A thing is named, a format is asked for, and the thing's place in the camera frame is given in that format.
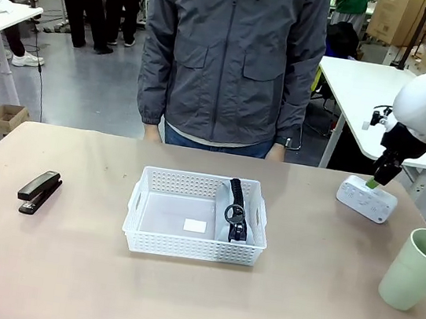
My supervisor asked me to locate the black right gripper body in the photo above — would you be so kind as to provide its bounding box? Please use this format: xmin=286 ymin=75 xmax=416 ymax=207
xmin=377 ymin=120 xmax=426 ymax=174

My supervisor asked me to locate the white perforated plastic basket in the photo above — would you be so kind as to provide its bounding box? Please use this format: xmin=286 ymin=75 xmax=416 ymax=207
xmin=119 ymin=163 xmax=277 ymax=270

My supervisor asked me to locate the person's left hand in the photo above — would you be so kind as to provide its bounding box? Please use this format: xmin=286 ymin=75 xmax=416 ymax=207
xmin=267 ymin=141 xmax=289 ymax=163

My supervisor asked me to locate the person's right hand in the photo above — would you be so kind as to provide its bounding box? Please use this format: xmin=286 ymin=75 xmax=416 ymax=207
xmin=143 ymin=123 xmax=163 ymax=144

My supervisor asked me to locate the white power strip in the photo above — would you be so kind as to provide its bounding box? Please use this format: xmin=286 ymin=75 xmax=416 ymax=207
xmin=332 ymin=173 xmax=401 ymax=227

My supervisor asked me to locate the pale green plastic cup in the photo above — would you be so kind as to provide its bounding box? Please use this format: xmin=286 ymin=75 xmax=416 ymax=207
xmin=375 ymin=222 xmax=426 ymax=315

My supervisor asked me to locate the black stand pole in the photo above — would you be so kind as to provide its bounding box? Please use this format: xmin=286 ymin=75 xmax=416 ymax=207
xmin=391 ymin=0 xmax=426 ymax=74

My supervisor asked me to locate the black bag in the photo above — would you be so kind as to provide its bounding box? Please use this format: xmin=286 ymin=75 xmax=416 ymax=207
xmin=324 ymin=20 xmax=365 ymax=63

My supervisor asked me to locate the large brown cardboard box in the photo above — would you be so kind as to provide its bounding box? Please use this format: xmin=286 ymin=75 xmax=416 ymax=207
xmin=364 ymin=0 xmax=426 ymax=51

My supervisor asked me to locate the person in green top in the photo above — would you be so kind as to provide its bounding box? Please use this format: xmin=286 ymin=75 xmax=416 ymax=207
xmin=329 ymin=0 xmax=370 ymax=35

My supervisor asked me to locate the person in grey jacket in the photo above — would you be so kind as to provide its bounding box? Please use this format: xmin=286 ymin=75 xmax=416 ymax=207
xmin=127 ymin=0 xmax=334 ymax=166

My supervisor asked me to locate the black stapler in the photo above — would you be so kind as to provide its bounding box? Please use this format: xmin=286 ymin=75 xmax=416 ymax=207
xmin=14 ymin=166 xmax=65 ymax=220

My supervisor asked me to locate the white table with crumpled cloth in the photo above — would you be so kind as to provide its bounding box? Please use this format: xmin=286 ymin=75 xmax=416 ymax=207
xmin=0 ymin=0 xmax=46 ymax=150

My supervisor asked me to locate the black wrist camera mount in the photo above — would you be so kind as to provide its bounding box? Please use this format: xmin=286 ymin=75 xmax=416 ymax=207
xmin=361 ymin=102 xmax=395 ymax=134

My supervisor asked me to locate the black floor cable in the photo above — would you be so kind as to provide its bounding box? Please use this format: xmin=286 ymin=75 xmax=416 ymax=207
xmin=23 ymin=21 xmax=57 ymax=123

